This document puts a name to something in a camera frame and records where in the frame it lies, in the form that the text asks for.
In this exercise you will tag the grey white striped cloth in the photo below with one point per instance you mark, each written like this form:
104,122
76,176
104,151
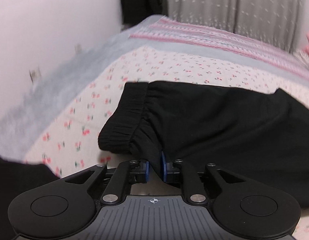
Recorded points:
307,57

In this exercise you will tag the grey bed sheet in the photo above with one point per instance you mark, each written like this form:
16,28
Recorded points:
69,75

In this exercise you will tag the cherry printed bed sheet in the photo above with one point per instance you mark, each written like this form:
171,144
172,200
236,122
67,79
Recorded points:
99,85

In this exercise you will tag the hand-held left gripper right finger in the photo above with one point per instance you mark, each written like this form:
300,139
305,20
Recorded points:
164,167

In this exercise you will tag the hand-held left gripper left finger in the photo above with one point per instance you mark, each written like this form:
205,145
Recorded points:
146,171

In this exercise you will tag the grey star printed curtain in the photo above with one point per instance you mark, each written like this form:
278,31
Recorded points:
232,5

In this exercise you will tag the black pants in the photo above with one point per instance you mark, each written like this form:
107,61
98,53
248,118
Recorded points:
207,125

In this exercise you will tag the black hanging coat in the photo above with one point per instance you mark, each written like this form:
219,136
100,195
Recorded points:
142,0

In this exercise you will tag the pink striped blanket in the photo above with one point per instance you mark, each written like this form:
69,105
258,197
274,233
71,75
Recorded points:
207,40

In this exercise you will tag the dark cloth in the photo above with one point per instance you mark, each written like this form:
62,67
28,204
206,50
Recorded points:
17,192

